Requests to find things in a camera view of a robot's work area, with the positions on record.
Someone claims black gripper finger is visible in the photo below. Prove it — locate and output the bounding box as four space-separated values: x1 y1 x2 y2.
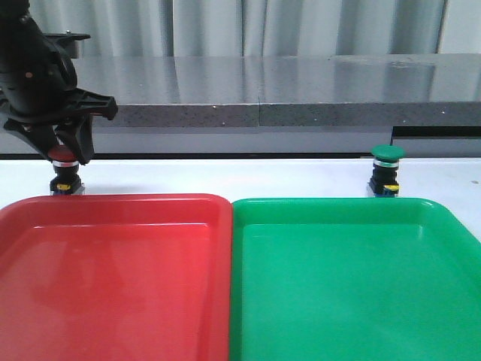
55 115 94 165
3 120 59 162

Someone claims green plastic tray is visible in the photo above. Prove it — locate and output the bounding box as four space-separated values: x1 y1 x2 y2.
229 198 480 360

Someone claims green mushroom push button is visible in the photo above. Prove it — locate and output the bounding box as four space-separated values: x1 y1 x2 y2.
368 144 405 198

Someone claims red mushroom push button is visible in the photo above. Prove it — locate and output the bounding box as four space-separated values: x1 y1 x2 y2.
47 144 85 196

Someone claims grey granite counter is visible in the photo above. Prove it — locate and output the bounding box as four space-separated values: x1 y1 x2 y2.
75 54 480 157

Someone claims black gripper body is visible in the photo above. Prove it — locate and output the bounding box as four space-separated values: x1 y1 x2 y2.
1 1 117 124

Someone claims red plastic tray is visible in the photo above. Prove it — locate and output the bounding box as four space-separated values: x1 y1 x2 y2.
1 194 232 360

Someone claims white curtain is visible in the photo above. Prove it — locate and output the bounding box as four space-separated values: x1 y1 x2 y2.
22 0 481 58

